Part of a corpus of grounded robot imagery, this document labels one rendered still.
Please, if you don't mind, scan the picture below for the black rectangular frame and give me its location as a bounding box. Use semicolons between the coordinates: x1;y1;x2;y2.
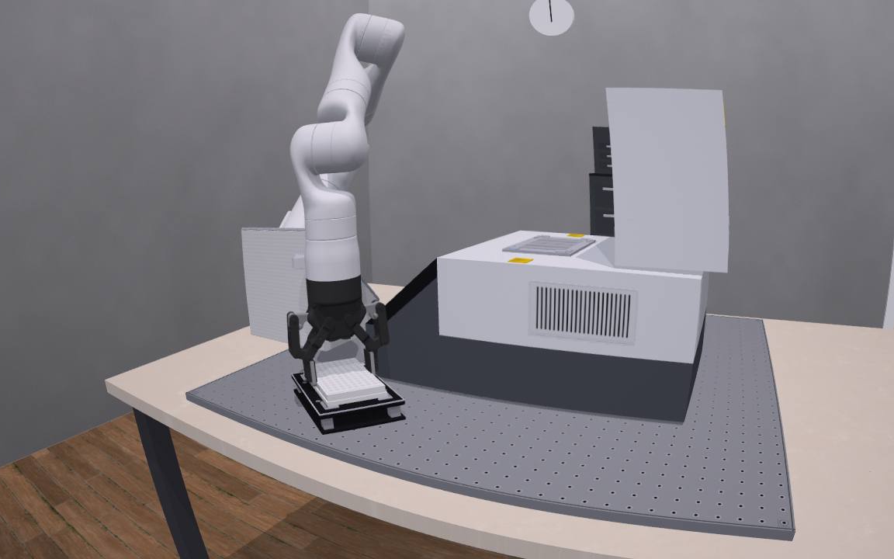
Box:
291;372;406;435

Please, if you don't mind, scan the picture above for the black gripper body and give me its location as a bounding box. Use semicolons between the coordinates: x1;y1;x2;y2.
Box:
306;274;366;342

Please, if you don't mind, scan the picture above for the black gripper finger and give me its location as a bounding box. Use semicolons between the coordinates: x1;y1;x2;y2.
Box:
287;311;335;387
344;300;390;376

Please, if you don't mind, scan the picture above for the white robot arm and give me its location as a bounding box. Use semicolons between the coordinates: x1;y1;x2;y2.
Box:
279;13;405;281

